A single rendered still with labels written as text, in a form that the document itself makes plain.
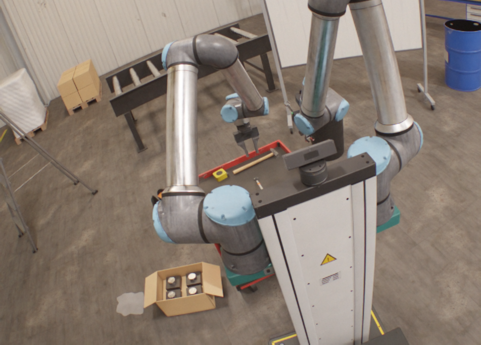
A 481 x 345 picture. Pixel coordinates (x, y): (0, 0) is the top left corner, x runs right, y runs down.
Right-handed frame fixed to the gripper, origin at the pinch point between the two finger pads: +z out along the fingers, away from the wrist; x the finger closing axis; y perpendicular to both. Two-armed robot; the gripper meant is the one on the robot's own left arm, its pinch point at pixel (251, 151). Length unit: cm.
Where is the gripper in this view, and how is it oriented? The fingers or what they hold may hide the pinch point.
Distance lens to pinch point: 204.9
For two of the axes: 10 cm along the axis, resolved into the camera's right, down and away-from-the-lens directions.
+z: 2.9, 8.8, 3.8
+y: -2.3, -3.3, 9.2
